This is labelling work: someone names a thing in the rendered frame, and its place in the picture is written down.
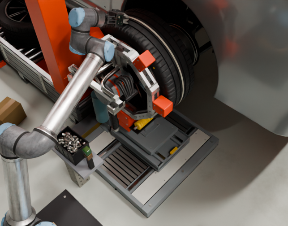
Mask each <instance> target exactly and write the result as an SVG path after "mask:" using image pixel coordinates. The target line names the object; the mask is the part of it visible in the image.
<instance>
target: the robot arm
mask: <svg viewBox="0 0 288 226"><path fill-rule="evenodd" d="M68 19H69V24H70V26H71V27H72V28H71V36H70V42H69V49H70V51H71V52H73V53H75V54H78V55H86V54H87V56H86V58H85V59H84V61H83V62H82V64H81V65H80V67H79V68H78V70H77V71H76V73H75V75H74V76H73V77H72V79H71V80H70V82H69V83H68V85H67V86H66V88H65V89H64V91H63V92H62V94H61V95H60V97H59V98H58V100H57V101H56V103H55V104H54V106H53V107H52V109H51V110H50V112H49V113H48V115H47V116H46V118H45V119H44V121H43V122H42V124H41V125H40V126H38V127H35V128H34V129H33V130H32V131H31V132H29V131H26V130H24V129H22V128H20V127H18V126H16V125H15V124H12V123H8V122H7V123H4V124H2V125H0V155H1V160H2V166H3V173H4V181H5V188H6V194H7V200H8V207H9V210H8V211H7V212H6V213H5V217H3V218H2V221H1V225H0V226H56V225H55V224H53V223H52V222H44V221H42V220H41V219H39V218H37V217H36V211H35V209H34V207H33V206H31V197H30V183H29V174H28V164H27V159H33V158H37V157H39V156H42V155H44V154H46V153H47V152H49V151H50V150H52V149H53V148H54V146H55V145H56V143H57V142H58V140H57V135H58V134H59V132H60V131H61V129H62V127H63V126H64V124H65V123H66V121H67V120H68V118H69V116H70V115H71V113H72V112H73V110H74V109H75V107H76V106H77V104H78V102H79V101H80V99H81V98H82V96H83V95H84V93H85V92H86V90H87V88H88V87H89V85H90V84H91V82H92V81H93V79H94V77H95V76H96V74H97V73H98V71H99V70H100V68H101V66H102V65H103V64H104V63H105V61H107V62H108V61H110V60H112V58H113V56H114V50H115V49H114V45H113V44H112V43H110V42H108V41H104V40H101V39H98V38H95V37H93V36H90V28H91V27H102V26H103V25H105V24H107V25H110V26H113V27H121V26H122V25H123V23H124V24H128V22H127V21H128V20H129V16H128V15H126V14H125V13H123V12H121V11H120V10H118V9H112V10H109V11H107V13H105V12H104V11H103V10H101V9H98V8H95V9H89V8H81V7H80V8H73V9H72V10H71V11H70V12H69V17H68Z"/></svg>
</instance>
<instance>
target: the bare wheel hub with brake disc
mask: <svg viewBox="0 0 288 226"><path fill-rule="evenodd" d="M168 24H169V26H171V27H172V29H173V30H174V31H175V32H176V34H178V35H179V37H180V39H181V40H182V41H183V44H184V45H185V46H186V49H187V50H188V53H189V55H190V58H191V60H192V63H193V64H194V63H195V62H196V60H197V57H198V52H197V47H196V44H195V42H194V40H193V38H192V37H191V36H190V34H189V33H188V32H187V31H186V30H185V29H184V28H182V27H181V26H179V25H177V24H174V23H168Z"/></svg>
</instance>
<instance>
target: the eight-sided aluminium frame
mask: <svg viewBox="0 0 288 226"><path fill-rule="evenodd" d="M101 40H104V41H108V42H110V43H112V44H113V45H114V49H115V50H114V53H115V54H117V55H119V56H120V57H122V58H123V59H125V60H126V61H127V62H128V63H129V64H130V66H131V67H132V69H133V70H134V72H135V74H136V75H137V77H138V78H139V80H140V81H141V83H142V84H143V86H144V87H145V89H146V92H147V108H146V109H137V108H136V107H135V106H133V105H132V104H131V103H129V102H126V101H125V106H126V107H124V108H123V109H122V111H123V112H125V113H126V114H127V115H129V116H130V117H131V118H132V119H134V120H140V119H147V118H149V119H151V118H153V117H154V116H155V115H156V114H158V113H157V112H155V111H154V110H153V101H154V100H155V99H157V98H158V97H159V91H160V89H159V85H158V83H157V82H156V80H155V79H154V77H153V76H152V74H151V73H150V71H149V70H148V68H146V69H144V70H143V71H142V72H139V71H138V70H137V69H136V67H135V66H134V65H133V63H132V62H133V61H134V60H135V59H136V58H137V57H138V56H139V54H138V52H137V51H135V50H134V49H132V48H131V47H129V46H127V45H126V44H124V43H122V42H121V41H119V40H117V39H116V38H114V37H113V36H112V35H109V34H108V35H106V36H104V37H103V38H101ZM104 77H105V74H104V72H101V73H99V74H98V75H96V76H95V77H94V79H95V80H96V81H97V83H98V84H99V83H100V82H101V81H102V80H101V78H102V79H103V78H104Z"/></svg>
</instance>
